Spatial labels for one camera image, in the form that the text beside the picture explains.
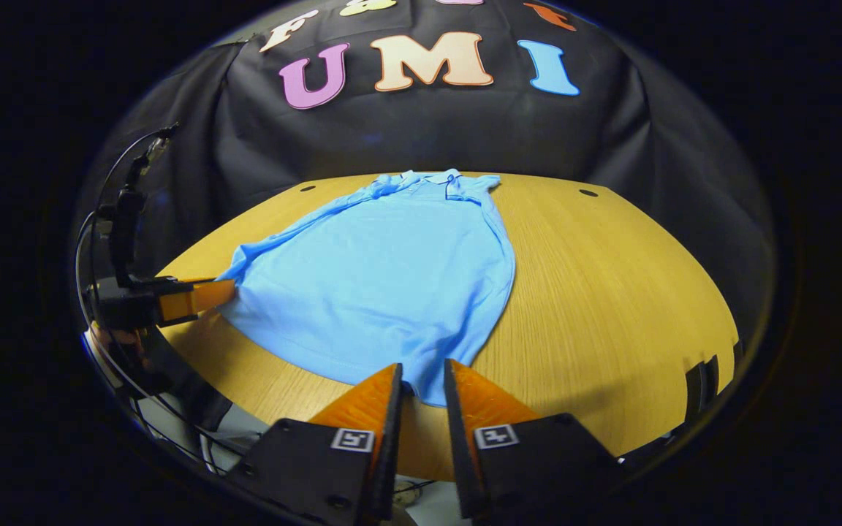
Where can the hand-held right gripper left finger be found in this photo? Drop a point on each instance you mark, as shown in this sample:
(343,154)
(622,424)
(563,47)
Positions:
(384,431)

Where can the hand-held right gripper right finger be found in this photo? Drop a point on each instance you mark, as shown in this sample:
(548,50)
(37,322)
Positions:
(461,431)

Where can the black chair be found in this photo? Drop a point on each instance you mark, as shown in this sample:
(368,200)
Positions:
(700,387)

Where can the black backdrop cloth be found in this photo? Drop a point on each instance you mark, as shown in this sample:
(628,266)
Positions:
(421,131)

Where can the light blue polo T-shirt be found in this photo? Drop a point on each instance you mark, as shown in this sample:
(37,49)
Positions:
(384,285)

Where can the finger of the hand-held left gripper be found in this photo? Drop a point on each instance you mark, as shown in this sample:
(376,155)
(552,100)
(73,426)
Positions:
(202,298)

